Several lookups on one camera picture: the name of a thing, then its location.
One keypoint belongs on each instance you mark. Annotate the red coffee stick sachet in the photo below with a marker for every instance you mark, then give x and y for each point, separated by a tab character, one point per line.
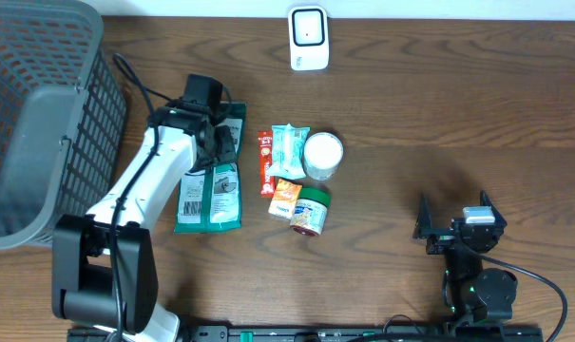
267	188

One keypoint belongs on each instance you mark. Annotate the white blue tub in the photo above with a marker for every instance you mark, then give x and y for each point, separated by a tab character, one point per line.
323	153

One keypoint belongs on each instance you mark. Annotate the light teal snack packet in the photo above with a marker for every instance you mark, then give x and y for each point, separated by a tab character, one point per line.
287	149

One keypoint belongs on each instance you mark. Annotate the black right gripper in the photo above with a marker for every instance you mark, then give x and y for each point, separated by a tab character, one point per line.
442	238

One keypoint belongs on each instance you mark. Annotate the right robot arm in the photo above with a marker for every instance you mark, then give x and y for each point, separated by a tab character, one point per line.
474	293

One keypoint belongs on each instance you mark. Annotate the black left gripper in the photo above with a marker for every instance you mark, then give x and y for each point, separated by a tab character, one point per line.
228	152

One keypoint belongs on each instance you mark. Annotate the green lid jar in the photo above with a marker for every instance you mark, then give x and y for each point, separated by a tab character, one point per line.
310	212

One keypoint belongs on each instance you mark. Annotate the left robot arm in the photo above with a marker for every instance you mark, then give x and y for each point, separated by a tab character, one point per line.
103	267

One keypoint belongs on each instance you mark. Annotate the white barcode scanner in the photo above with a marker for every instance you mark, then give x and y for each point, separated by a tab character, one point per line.
308	38

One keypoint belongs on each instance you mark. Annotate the grey plastic mesh basket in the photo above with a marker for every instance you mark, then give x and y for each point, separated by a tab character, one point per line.
62	116

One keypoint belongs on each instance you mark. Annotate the green white tape bag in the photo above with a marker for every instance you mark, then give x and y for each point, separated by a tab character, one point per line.
209	201

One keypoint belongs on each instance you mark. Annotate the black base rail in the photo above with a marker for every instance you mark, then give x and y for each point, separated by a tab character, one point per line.
333	334

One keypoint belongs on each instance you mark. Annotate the orange small packet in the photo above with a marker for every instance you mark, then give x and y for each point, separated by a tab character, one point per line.
284	200

